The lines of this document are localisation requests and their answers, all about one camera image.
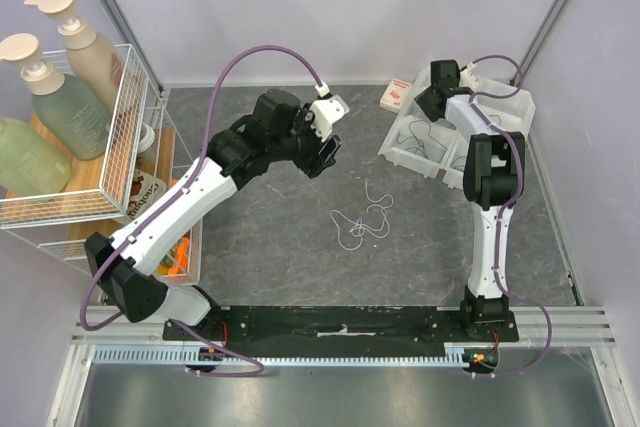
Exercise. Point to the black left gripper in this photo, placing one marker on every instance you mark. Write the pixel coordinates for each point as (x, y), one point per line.
(315, 164)

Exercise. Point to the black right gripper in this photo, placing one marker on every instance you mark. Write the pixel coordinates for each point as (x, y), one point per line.
(427, 103)

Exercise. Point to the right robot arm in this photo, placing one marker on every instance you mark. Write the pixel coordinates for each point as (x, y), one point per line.
(493, 181)

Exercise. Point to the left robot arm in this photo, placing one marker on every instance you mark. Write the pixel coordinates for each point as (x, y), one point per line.
(280, 128)

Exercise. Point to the small red white box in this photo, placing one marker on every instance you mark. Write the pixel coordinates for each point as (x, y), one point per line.
(395, 94)

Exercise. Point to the white plastic compartment tray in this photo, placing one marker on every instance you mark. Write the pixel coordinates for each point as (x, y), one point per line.
(437, 148)

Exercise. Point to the small white cup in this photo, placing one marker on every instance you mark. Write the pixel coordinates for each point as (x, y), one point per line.
(146, 139)

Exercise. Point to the brown white snack bag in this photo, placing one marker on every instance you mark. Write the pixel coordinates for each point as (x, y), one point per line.
(145, 190)

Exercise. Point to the orange snack packet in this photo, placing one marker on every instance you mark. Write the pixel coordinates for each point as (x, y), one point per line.
(175, 262)

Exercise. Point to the beige pump bottle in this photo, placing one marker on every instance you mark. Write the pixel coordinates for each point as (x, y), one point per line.
(92, 56)

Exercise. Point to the grey-green pump bottle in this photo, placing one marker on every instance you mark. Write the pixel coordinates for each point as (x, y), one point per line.
(64, 104)

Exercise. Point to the light green bottle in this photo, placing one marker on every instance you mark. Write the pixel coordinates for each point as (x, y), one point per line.
(30, 166)

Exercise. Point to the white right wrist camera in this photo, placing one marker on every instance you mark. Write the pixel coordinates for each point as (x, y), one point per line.
(468, 77)

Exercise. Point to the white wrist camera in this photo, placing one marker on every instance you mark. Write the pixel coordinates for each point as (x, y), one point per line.
(327, 109)
(468, 77)

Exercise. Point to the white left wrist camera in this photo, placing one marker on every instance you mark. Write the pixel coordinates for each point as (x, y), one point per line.
(327, 109)

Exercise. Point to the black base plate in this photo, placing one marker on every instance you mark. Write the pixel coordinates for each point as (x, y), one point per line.
(345, 330)

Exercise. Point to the white wire basket shelf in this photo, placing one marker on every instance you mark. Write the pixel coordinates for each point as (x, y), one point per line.
(137, 93)

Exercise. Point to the white slotted cable duct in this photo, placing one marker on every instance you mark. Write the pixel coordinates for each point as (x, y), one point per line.
(194, 355)

